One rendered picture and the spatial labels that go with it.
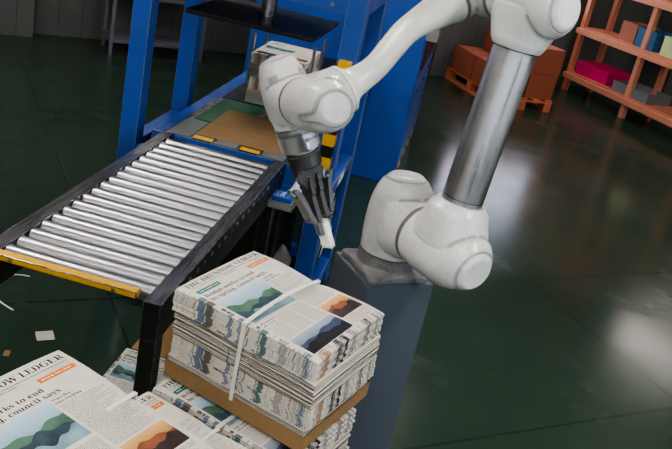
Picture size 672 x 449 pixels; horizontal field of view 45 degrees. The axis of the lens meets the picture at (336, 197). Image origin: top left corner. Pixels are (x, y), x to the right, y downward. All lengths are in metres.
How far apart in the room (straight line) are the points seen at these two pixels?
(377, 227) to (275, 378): 0.55
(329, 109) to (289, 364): 0.52
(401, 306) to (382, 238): 0.20
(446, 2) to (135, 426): 1.12
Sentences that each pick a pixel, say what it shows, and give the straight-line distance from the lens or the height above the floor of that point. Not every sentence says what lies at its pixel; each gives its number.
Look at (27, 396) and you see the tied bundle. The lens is 1.45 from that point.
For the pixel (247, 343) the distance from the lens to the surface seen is 1.71.
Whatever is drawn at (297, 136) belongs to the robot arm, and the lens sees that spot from 1.74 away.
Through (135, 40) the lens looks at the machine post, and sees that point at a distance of 3.52.
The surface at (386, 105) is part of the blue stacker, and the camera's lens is 5.66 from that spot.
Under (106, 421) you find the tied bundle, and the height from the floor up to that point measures 1.06.
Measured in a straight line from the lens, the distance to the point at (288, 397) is 1.70.
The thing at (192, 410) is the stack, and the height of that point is 0.83.
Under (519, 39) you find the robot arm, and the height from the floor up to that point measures 1.69.
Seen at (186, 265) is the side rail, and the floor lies 0.80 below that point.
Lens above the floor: 1.93
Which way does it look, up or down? 21 degrees down
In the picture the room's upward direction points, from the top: 12 degrees clockwise
